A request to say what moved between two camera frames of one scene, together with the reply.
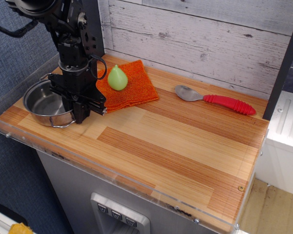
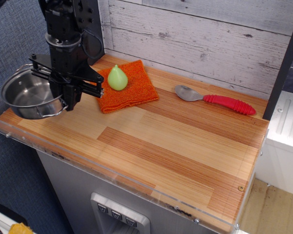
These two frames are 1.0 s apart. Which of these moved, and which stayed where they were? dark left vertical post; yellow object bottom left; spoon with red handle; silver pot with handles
Moved: silver pot with handles
Stayed: yellow object bottom left; dark left vertical post; spoon with red handle
